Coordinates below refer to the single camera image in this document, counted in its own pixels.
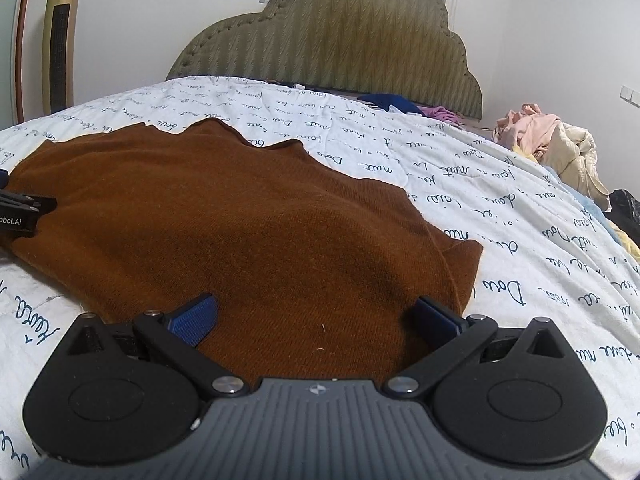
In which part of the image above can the brown knit sweater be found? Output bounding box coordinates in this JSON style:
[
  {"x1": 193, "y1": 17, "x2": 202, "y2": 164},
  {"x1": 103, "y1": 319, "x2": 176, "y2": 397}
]
[{"x1": 1, "y1": 119, "x2": 483, "y2": 381}]

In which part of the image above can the black dark clothes pile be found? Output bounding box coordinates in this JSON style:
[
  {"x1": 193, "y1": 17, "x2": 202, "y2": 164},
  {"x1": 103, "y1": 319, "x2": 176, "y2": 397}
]
[{"x1": 605, "y1": 190, "x2": 640, "y2": 247}]

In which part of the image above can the white script-print bed quilt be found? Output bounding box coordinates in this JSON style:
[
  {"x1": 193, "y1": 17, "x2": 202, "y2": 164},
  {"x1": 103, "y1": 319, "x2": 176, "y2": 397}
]
[{"x1": 1, "y1": 76, "x2": 639, "y2": 479}]

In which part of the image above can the gold tower air conditioner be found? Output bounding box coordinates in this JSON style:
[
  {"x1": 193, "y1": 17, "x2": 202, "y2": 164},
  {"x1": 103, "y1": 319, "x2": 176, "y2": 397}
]
[{"x1": 41, "y1": 0, "x2": 79, "y2": 115}]

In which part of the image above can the yellow blanket edge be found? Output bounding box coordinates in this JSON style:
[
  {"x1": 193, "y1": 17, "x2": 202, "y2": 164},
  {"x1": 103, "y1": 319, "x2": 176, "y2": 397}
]
[{"x1": 610, "y1": 222, "x2": 640, "y2": 262}]

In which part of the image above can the cream crumpled garment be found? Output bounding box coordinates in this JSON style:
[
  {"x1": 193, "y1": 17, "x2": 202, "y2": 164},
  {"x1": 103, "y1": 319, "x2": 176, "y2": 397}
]
[{"x1": 541, "y1": 122, "x2": 611, "y2": 211}]

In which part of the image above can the pink crumpled garment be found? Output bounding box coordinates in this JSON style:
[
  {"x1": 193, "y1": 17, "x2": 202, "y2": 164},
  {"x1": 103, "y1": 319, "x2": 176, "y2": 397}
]
[{"x1": 492, "y1": 103, "x2": 561, "y2": 162}]

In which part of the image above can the purple garment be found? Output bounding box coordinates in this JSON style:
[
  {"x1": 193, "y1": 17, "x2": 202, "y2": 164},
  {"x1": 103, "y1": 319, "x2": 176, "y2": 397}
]
[{"x1": 419, "y1": 106, "x2": 461, "y2": 126}]

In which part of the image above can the dark blue garment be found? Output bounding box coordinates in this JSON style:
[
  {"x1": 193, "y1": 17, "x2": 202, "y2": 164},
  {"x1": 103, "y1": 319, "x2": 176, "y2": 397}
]
[{"x1": 357, "y1": 93, "x2": 424, "y2": 116}]

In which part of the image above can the olive padded headboard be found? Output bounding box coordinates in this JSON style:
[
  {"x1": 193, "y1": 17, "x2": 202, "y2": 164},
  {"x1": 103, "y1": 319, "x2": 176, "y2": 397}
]
[{"x1": 167, "y1": 0, "x2": 484, "y2": 119}]

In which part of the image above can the wooden door frame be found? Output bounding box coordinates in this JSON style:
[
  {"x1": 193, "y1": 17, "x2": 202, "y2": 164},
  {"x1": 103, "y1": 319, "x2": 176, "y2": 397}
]
[{"x1": 11, "y1": 0, "x2": 28, "y2": 124}]

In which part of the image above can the white wall switch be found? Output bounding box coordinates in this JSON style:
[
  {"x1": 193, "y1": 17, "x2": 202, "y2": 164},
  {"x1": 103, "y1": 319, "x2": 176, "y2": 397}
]
[{"x1": 620, "y1": 86, "x2": 640, "y2": 107}]

